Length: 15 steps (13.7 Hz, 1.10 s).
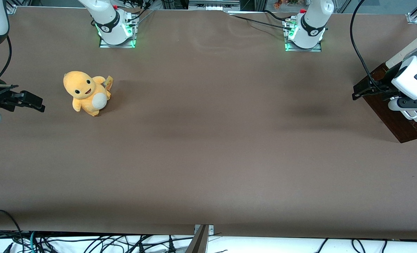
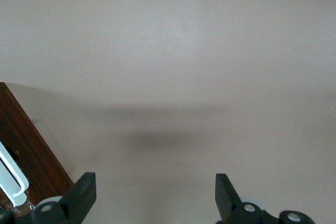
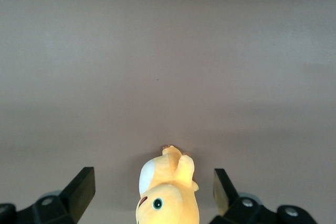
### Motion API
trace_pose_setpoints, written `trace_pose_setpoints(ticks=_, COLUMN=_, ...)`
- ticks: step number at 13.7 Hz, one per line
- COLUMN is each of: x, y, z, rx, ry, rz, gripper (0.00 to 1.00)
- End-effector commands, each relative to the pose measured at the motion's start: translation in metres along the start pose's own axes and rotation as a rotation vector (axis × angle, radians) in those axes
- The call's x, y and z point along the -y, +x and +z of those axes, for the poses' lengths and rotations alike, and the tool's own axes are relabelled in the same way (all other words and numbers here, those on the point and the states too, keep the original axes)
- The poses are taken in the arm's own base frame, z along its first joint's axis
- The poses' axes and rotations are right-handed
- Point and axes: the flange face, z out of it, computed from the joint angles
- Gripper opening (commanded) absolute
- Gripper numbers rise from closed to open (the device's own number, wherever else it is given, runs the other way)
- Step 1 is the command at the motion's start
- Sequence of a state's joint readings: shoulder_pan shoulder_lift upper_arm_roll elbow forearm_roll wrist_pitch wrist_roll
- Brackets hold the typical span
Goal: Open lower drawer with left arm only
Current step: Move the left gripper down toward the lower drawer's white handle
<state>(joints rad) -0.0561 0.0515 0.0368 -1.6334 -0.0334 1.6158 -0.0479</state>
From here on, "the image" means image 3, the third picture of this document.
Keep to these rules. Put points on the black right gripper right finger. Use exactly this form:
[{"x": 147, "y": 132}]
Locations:
[{"x": 231, "y": 208}]

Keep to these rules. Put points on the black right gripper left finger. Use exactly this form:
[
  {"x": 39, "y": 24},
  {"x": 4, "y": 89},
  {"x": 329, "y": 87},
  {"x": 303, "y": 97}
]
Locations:
[{"x": 76, "y": 197}]

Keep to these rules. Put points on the yellow plush toy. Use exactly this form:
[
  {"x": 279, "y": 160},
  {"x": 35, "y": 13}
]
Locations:
[{"x": 168, "y": 200}]

